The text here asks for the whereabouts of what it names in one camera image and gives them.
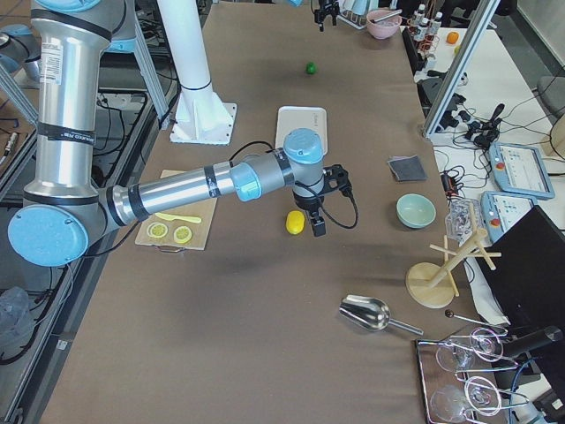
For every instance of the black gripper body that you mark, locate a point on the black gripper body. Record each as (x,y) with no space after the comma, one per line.
(307,204)
(326,7)

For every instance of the yellow lemon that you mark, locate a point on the yellow lemon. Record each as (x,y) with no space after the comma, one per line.
(295,222)

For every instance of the green lime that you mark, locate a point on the green lime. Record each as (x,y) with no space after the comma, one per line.
(311,68)

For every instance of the cream rabbit tray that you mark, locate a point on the cream rabbit tray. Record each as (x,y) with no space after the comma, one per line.
(290,118)

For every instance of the black glass rack tray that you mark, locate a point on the black glass rack tray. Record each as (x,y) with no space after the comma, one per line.
(516,408)

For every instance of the pink bowl with ice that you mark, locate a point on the pink bowl with ice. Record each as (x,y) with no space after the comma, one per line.
(382,24)

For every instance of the grey folded cloth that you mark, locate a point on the grey folded cloth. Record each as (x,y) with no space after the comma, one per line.
(407,168)

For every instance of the mint green bowl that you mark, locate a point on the mint green bowl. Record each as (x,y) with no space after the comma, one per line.
(415,211)

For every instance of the metal scoop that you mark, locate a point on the metal scoop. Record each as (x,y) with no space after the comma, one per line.
(372,314)

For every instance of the wooden cutting board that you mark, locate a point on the wooden cutting board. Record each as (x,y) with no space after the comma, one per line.
(204,209)

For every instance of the orange fruit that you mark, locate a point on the orange fruit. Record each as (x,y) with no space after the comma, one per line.
(452,38)

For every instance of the wooden mug tree stand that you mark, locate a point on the wooden mug tree stand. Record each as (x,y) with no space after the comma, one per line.
(433,285)

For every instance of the lemon slice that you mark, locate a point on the lemon slice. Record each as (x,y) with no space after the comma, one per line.
(157,230)
(182,235)

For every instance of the yellow plastic knife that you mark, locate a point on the yellow plastic knife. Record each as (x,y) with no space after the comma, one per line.
(173,217)

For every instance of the teach pendant tablet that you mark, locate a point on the teach pendant tablet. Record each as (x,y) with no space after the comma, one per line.
(502,210)
(520,169)

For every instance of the wine glass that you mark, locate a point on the wine glass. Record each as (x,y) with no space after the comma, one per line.
(460,353)
(476,399)

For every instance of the black monitor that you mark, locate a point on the black monitor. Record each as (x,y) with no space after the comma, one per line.
(528,282)

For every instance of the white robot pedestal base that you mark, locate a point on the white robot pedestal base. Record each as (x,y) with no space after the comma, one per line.
(201,116)

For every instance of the aluminium frame post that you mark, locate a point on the aluminium frame post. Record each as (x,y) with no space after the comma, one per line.
(484,13)

